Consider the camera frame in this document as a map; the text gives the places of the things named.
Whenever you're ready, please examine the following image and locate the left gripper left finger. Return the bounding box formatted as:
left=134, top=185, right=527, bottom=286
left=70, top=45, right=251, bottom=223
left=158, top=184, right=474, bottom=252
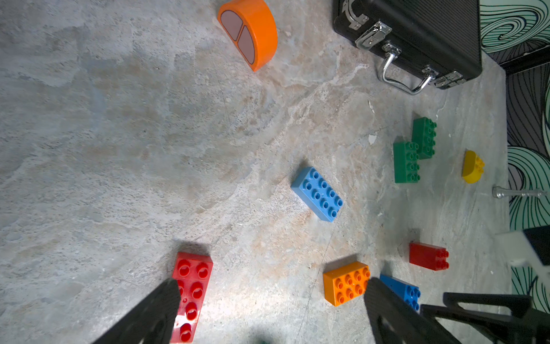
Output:
left=95, top=278, right=180, bottom=343

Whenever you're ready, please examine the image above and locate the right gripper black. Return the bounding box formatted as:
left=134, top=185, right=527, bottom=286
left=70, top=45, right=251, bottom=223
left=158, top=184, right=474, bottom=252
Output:
left=420, top=292, right=549, bottom=343

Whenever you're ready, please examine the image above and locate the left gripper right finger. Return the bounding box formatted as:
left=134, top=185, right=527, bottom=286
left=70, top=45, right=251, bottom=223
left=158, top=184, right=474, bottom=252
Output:
left=365, top=277, right=458, bottom=343

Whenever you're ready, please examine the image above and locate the blue square lego brick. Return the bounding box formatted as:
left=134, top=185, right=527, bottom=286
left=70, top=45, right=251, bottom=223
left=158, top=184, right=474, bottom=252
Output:
left=380, top=275, right=421, bottom=312

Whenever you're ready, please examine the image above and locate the orange lego brick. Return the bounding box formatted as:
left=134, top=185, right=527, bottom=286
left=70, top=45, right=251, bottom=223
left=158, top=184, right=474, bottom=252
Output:
left=323, top=262, right=371, bottom=307

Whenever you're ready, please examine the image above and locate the red square lego brick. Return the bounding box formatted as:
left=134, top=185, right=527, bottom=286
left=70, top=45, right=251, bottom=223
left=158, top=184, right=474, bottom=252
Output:
left=409, top=242, right=450, bottom=271

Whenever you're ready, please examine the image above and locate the green long lego brick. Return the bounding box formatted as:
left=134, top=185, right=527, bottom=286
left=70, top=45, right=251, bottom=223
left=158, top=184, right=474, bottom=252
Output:
left=393, top=141, right=421, bottom=183
left=412, top=117, right=437, bottom=160

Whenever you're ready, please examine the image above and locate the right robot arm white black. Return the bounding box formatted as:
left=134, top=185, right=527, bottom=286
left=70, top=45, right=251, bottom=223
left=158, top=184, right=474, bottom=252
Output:
left=421, top=226, right=549, bottom=343

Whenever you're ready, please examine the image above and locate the red long lego brick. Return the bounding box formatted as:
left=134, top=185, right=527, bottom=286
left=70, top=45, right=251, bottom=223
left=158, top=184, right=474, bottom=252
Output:
left=170, top=252, right=213, bottom=343

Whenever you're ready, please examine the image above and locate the light blue long lego brick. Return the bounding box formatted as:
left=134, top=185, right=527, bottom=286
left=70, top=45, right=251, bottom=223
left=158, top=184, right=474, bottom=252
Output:
left=291, top=166, right=343, bottom=222

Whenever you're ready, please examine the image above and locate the yellow half-round lego brick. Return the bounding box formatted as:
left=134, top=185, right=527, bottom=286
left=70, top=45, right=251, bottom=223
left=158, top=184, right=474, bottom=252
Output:
left=462, top=150, right=485, bottom=183

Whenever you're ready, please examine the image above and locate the silver metal peg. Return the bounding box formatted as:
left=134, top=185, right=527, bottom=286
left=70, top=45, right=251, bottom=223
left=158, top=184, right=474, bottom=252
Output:
left=492, top=186, right=549, bottom=199

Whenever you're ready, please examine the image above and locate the black hard case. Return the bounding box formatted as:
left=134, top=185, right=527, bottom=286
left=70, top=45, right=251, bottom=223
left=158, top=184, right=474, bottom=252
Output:
left=333, top=0, right=483, bottom=95

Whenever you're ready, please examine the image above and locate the orange half-round block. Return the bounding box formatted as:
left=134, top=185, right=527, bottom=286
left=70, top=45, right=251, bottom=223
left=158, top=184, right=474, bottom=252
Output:
left=218, top=0, right=278, bottom=72

